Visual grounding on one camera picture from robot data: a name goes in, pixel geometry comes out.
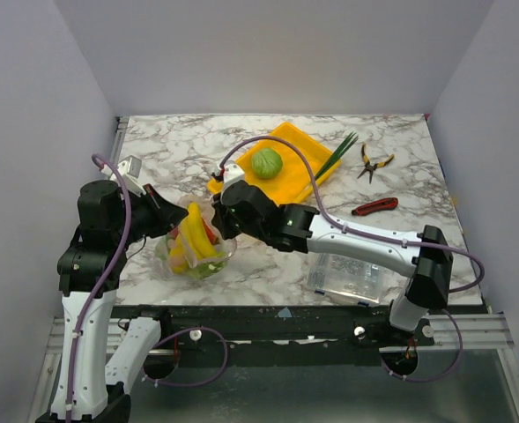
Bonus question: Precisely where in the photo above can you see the clear plastic screw box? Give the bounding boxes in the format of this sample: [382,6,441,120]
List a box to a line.
[307,254,384,307]

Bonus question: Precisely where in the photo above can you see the green chives bunch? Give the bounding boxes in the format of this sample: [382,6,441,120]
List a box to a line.
[315,131,359,182]

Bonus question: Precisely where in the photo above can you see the red utility knife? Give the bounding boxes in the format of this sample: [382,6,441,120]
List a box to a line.
[351,197,398,217]

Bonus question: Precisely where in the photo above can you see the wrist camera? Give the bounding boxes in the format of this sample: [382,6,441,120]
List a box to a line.
[116,155,145,197]
[211,162,245,188]

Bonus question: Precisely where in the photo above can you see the yellow banana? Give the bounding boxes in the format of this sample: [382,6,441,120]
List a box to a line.
[182,202,223,260]

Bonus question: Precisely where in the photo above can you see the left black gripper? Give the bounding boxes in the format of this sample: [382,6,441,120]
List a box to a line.
[115,182,190,245]

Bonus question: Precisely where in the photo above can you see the clear zip top bag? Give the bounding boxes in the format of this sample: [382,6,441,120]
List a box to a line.
[154,195,237,278]

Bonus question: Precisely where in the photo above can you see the celery stalk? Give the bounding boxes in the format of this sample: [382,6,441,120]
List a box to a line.
[187,258,228,279]

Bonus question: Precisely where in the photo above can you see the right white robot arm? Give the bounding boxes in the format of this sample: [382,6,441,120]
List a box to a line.
[212,181,453,345]

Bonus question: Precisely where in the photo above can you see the red chili pepper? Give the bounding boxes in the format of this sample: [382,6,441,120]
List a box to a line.
[203,221,218,245]

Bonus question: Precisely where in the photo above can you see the yellow plastic tray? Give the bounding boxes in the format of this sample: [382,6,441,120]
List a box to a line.
[226,122,332,204]

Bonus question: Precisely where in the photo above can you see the yellow handled pliers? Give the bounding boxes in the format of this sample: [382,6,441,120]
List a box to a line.
[357,143,395,182]

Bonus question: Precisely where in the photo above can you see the green cabbage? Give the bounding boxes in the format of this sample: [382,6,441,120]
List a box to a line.
[251,148,283,180]

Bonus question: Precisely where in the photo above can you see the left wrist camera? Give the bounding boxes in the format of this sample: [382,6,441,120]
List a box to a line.
[116,155,145,197]

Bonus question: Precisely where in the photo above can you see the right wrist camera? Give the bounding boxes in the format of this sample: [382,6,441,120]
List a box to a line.
[211,162,245,188]

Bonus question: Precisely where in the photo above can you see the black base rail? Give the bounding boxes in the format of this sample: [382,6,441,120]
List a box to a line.
[111,306,434,368]

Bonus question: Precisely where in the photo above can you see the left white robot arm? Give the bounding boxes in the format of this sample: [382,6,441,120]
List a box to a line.
[38,181,188,422]

